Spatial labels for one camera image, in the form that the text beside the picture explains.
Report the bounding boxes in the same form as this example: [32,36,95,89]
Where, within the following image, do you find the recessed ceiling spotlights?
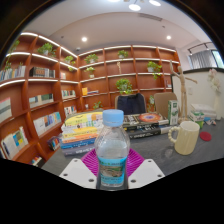
[81,34,173,43]

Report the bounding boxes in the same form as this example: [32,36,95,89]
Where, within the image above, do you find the tan chair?
[153,91,179,119]

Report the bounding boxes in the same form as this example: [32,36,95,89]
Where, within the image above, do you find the ceiling air vent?
[138,12,164,22]

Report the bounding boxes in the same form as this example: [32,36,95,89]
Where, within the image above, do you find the clear blue-capped water bottle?
[94,109,132,191]

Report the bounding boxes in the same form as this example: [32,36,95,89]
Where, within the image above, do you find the window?
[211,49,224,69]

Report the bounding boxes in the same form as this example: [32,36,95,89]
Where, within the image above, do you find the stack of dark books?
[122,112,174,140]

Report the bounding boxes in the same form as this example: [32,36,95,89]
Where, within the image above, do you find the green and white carton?
[167,99,180,126]

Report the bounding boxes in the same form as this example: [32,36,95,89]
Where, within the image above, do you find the grey curtain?
[188,49,217,69]

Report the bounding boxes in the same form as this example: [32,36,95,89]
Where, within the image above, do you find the branched ceiling lamp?
[108,0,163,12]

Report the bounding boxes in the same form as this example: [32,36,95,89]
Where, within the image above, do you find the wooden shelf unit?
[0,31,181,168]

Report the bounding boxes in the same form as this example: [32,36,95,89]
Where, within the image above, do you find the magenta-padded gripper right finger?
[126,148,166,190]

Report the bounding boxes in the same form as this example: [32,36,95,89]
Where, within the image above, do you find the cream mug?
[167,120,201,156]

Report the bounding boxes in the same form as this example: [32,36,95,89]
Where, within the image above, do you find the stack of colourful books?
[59,111,105,157]

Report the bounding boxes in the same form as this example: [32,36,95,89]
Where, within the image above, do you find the black track light rail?
[187,42,214,56]

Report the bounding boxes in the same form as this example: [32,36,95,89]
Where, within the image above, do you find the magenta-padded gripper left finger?
[59,148,101,190]

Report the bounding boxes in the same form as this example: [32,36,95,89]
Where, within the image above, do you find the white vase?
[214,94,224,121]

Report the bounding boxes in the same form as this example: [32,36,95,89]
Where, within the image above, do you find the flat round red coaster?
[199,131,213,142]

